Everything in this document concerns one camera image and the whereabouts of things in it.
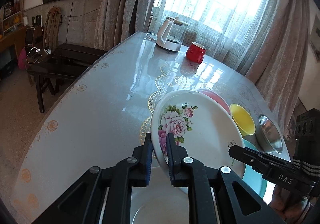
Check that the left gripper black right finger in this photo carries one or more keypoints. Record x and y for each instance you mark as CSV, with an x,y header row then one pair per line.
x,y
215,195

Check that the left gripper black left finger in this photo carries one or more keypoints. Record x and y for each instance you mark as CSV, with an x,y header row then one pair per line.
x,y
103,195

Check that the teal round plastic plate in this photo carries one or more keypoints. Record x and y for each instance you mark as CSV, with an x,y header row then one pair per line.
x,y
255,181

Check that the large stainless steel bowl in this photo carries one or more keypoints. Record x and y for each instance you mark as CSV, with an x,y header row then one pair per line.
x,y
268,136

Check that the yellow plastic bowl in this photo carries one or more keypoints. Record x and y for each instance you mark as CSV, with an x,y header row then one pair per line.
x,y
243,120

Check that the white floral rose plate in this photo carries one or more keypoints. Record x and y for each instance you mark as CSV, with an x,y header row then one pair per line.
x,y
200,125

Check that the red plastic bowl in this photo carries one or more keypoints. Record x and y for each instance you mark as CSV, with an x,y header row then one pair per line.
x,y
216,98

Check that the white dragon phoenix plate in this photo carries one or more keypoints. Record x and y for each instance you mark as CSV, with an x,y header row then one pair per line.
x,y
159,202

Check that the dark wooden bench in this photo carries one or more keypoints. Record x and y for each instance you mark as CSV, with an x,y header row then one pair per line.
x,y
66,63

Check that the red ceramic mug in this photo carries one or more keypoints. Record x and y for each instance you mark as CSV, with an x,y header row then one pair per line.
x,y
196,52

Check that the white glass electric kettle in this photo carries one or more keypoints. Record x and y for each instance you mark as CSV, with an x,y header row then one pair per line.
x,y
171,34

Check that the white sheer window curtain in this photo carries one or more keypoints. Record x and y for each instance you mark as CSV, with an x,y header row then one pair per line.
x,y
233,31

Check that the wooden cabinet with shelves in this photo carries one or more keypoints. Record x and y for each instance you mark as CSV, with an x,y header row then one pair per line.
x,y
12,35

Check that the beige patterned curtain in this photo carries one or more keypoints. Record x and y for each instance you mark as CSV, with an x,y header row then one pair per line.
x,y
119,19

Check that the wooden chair by wall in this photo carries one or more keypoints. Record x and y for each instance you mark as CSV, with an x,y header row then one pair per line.
x,y
51,28

